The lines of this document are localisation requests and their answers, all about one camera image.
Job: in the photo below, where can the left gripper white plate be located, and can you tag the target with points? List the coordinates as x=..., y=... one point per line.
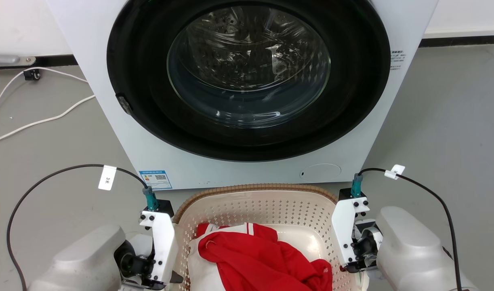
x=165, y=242

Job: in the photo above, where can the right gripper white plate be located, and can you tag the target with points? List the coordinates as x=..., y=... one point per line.
x=343, y=230

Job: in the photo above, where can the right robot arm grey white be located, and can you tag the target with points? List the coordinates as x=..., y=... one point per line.
x=412, y=250

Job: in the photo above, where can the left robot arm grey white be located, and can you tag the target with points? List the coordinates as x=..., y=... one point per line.
x=81, y=262

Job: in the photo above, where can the beige perforated laundry basket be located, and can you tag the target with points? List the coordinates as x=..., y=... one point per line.
x=263, y=206

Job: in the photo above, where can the white garment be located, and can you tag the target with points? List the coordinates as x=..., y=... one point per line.
x=200, y=270

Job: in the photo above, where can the round white filter cover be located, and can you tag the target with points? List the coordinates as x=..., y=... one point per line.
x=320, y=172

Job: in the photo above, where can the red garment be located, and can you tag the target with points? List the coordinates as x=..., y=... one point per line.
x=255, y=258

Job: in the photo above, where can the white front-load washing machine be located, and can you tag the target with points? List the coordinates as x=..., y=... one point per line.
x=352, y=133

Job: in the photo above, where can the blue white energy label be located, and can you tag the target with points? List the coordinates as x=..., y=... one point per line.
x=155, y=179

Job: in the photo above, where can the black round washer door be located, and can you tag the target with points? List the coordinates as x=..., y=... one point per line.
x=246, y=137

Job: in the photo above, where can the small printed text sticker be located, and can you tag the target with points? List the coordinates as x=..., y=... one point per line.
x=397, y=60

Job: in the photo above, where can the grey metal bar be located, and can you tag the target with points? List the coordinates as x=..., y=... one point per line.
x=8, y=60

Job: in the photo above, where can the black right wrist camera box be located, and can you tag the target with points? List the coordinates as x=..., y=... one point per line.
x=345, y=194

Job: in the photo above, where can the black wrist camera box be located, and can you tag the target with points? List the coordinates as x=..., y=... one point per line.
x=345, y=194
x=165, y=207

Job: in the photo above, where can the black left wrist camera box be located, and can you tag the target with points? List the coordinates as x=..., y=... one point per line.
x=165, y=207

